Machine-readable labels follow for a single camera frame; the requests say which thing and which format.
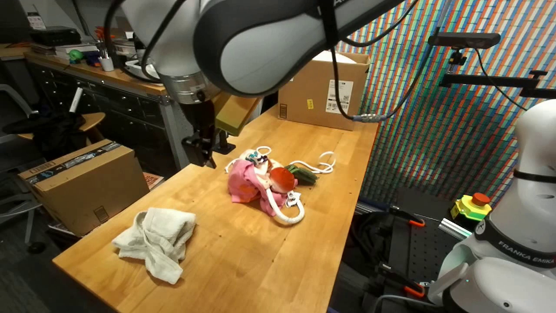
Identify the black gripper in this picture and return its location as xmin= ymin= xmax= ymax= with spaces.
xmin=181 ymin=101 xmax=234 ymax=167

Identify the pink cloth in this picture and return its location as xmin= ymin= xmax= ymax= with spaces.
xmin=228 ymin=158 xmax=289 ymax=215

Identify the orange plush carrot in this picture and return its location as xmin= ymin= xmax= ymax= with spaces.
xmin=270 ymin=165 xmax=317 ymax=191

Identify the thick white rope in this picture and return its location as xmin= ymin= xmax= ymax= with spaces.
xmin=258 ymin=172 xmax=308 ymax=227

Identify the white towel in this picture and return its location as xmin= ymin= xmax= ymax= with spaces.
xmin=112 ymin=207 xmax=197 ymax=285

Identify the thin white cord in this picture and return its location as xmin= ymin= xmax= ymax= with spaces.
xmin=225 ymin=144 xmax=340 ymax=177

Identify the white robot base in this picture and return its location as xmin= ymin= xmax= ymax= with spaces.
xmin=428 ymin=99 xmax=556 ymax=313

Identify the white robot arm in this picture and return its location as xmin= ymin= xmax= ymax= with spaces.
xmin=103 ymin=0 xmax=404 ymax=165

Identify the wooden workbench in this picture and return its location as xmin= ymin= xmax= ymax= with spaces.
xmin=25 ymin=52 xmax=192 ymax=174

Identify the cardboard box on table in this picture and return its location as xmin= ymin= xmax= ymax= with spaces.
xmin=279 ymin=50 xmax=369 ymax=130

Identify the cardboard box on floor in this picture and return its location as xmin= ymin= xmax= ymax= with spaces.
xmin=20 ymin=139 xmax=150 ymax=236

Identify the wooden stool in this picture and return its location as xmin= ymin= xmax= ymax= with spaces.
xmin=20 ymin=111 xmax=107 ymax=142

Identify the emergency stop button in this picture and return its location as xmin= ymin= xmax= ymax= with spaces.
xmin=451 ymin=191 xmax=492 ymax=221

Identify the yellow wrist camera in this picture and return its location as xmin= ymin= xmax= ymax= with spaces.
xmin=214 ymin=92 xmax=260 ymax=135

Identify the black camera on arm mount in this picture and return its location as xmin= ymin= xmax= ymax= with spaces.
xmin=426 ymin=31 xmax=556 ymax=101

